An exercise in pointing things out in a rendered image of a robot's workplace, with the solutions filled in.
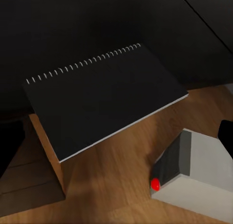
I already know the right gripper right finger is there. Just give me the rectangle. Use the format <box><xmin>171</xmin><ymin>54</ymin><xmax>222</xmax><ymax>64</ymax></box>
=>
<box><xmin>218</xmin><ymin>120</ymin><xmax>233</xmax><ymax>159</ymax></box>

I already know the notebook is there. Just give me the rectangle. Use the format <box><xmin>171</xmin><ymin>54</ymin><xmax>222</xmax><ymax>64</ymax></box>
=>
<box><xmin>22</xmin><ymin>43</ymin><xmax>189</xmax><ymax>163</ymax></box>

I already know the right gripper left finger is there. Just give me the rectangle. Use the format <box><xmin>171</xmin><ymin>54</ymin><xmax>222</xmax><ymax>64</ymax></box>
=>
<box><xmin>0</xmin><ymin>120</ymin><xmax>25</xmax><ymax>178</ymax></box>

